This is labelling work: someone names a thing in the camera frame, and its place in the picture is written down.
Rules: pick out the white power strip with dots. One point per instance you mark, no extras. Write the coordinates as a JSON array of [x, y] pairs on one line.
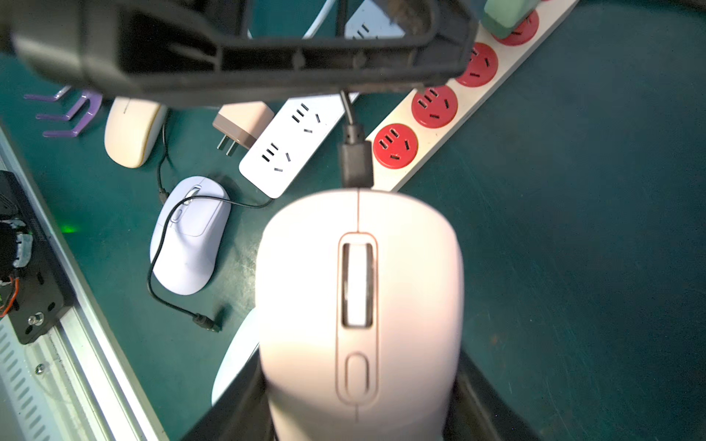
[[303, 123]]

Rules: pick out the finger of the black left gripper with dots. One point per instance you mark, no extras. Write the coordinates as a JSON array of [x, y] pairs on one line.
[[196, 53]]

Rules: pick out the beige pink wireless mouse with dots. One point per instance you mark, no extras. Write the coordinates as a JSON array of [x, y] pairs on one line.
[[132, 129]]

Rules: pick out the purple pink garden fork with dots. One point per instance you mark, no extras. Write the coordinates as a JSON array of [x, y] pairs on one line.
[[88, 101]]

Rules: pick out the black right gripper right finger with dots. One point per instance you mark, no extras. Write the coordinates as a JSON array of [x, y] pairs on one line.
[[478, 413]]

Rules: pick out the light green wireless mouse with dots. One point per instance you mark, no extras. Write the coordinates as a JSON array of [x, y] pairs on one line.
[[241, 349]]

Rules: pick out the green charger adapter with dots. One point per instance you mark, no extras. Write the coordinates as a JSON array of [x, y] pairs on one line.
[[501, 17]]

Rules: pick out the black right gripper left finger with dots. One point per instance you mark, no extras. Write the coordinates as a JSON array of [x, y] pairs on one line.
[[242, 412]]

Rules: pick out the cream red power strip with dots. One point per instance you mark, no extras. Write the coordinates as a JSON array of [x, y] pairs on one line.
[[423, 121]]

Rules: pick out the purple wireless mouse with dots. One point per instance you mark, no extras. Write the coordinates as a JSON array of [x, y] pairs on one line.
[[188, 234]]

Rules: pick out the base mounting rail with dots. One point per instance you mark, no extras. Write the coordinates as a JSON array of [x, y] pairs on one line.
[[63, 374]]

